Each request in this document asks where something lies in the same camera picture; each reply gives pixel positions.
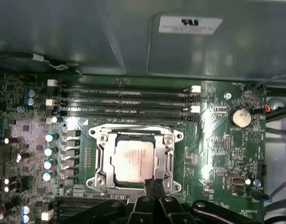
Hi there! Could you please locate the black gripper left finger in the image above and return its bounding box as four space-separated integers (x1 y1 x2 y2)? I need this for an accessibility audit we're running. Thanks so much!
54 178 156 224

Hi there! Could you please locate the metal socket cover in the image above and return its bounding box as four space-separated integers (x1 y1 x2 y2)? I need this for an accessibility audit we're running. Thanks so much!
95 129 176 189

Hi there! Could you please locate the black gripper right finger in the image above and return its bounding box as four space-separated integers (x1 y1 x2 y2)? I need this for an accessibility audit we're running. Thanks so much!
154 178 260 224

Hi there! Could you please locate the metal locking lever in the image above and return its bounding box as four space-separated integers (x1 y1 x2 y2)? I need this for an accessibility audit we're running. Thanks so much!
93 124 175 135

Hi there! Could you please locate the CPU socket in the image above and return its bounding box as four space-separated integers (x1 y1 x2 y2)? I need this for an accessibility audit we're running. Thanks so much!
86 123 185 196

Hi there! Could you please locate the coin battery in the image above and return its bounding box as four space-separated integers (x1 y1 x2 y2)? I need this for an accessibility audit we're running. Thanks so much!
229 107 252 128

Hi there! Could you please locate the black cable white connector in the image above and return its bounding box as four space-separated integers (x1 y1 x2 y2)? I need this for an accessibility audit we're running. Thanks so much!
0 51 71 71

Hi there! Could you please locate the green motherboard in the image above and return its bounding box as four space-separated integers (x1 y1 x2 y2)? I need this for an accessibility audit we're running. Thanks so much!
0 72 267 224

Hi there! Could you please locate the white case label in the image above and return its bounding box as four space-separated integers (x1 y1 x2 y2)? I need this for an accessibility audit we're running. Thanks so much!
158 15 223 35

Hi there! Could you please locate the black PC case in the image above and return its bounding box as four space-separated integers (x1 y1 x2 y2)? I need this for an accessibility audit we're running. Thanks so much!
0 0 286 224

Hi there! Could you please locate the silver CPU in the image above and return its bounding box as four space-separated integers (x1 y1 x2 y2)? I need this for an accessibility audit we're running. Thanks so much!
110 134 157 187

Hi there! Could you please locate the black RAM slot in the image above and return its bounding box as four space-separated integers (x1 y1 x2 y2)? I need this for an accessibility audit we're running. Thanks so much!
56 202 115 210
46 90 201 103
46 99 202 114
46 78 202 94
46 108 201 123
55 196 134 204

